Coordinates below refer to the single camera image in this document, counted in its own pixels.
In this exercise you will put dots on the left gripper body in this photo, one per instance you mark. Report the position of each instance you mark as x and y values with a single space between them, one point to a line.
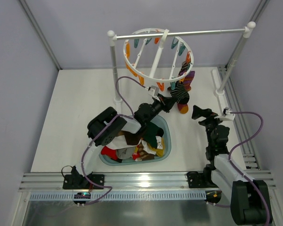
166 103

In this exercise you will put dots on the pile of socks in basket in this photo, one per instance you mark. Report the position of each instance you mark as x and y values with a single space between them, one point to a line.
132 148

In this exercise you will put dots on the aluminium rail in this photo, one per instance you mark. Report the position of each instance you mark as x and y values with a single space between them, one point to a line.
117 180

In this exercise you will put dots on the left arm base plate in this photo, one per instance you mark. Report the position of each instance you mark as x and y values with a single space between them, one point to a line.
96 181

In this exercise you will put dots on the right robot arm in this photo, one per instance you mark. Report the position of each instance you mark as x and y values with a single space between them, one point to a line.
248 197

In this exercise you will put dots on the teal plastic basket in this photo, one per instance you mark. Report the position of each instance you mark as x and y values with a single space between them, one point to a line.
161 123

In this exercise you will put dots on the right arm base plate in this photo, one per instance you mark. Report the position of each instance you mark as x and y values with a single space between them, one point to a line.
197 179

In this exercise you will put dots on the black white striped sock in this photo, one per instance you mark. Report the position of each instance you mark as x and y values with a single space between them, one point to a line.
180 93

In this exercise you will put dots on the white drying rack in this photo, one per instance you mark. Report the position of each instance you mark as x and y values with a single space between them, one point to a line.
246 33

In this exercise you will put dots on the purple red striped sock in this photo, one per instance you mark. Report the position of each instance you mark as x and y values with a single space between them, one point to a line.
185 87

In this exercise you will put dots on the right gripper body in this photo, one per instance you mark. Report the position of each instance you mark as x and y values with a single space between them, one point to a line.
207 118

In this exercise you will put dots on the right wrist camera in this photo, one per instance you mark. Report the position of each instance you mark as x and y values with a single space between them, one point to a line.
227 115

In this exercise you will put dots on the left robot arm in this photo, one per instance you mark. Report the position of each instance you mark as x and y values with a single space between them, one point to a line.
115 131

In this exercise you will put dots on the round white clip hanger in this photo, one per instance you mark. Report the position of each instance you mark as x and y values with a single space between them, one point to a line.
159 37

